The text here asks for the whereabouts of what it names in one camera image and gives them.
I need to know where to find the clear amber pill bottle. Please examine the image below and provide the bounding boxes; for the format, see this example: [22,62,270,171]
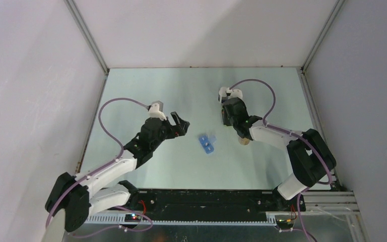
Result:
[238,138,250,146]

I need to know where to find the blue pill organizer box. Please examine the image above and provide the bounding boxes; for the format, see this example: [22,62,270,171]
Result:
[198,135,216,154]

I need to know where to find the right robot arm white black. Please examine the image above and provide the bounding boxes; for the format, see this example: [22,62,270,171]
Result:
[221,97,337,211]

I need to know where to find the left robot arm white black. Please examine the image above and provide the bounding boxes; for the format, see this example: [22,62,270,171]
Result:
[45,111,190,232]

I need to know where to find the left controller board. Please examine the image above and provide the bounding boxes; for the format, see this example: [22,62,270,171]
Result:
[124,214,142,223]

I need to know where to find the controller board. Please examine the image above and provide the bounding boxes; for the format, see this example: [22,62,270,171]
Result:
[276,218,296,230]
[124,214,142,223]

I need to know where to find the right controller board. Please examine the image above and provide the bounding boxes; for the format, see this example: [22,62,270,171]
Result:
[276,218,296,230]

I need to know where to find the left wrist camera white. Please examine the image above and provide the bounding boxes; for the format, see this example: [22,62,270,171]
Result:
[148,101,167,121]

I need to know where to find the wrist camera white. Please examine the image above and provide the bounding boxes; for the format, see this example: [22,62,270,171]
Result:
[148,101,167,121]
[228,88,243,99]

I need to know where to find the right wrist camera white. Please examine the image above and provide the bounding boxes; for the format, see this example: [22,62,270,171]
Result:
[228,88,243,99]

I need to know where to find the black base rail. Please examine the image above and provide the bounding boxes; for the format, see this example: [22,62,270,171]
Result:
[125,189,306,222]

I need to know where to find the grey slotted cable duct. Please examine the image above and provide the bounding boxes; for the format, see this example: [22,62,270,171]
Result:
[84,213,276,226]

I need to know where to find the right aluminium frame post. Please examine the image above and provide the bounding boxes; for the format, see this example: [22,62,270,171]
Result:
[301,0,346,73]

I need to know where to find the aluminium frame post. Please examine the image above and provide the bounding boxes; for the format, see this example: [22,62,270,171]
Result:
[64,0,110,76]
[301,0,346,73]

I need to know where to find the left aluminium frame post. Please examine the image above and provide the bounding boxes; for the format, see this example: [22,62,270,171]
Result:
[64,0,110,76]

